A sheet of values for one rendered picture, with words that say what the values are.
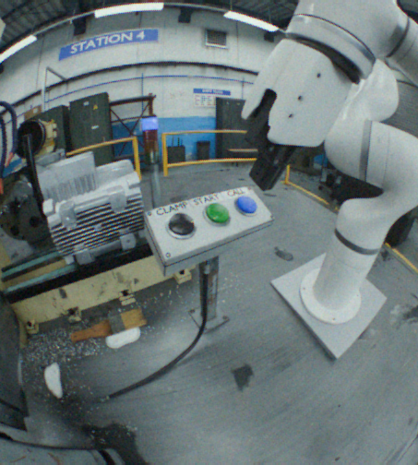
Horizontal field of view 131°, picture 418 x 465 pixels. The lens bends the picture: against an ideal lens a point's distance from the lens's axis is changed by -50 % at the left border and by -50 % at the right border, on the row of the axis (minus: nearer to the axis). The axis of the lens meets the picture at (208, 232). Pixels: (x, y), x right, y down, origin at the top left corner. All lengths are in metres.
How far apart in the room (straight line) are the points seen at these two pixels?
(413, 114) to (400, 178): 6.37
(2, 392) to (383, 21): 0.47
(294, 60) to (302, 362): 0.46
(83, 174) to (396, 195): 0.54
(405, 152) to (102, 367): 0.66
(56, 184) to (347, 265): 0.57
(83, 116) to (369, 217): 3.64
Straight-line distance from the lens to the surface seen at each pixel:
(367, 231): 0.36
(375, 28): 0.20
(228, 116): 5.60
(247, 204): 0.27
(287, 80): 0.16
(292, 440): 0.42
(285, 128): 0.16
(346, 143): 0.34
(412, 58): 0.21
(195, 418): 0.38
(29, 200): 0.68
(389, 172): 0.34
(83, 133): 3.61
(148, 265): 0.47
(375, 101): 0.43
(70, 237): 0.38
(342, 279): 0.43
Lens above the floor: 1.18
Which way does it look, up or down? 33 degrees down
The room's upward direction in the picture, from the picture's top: straight up
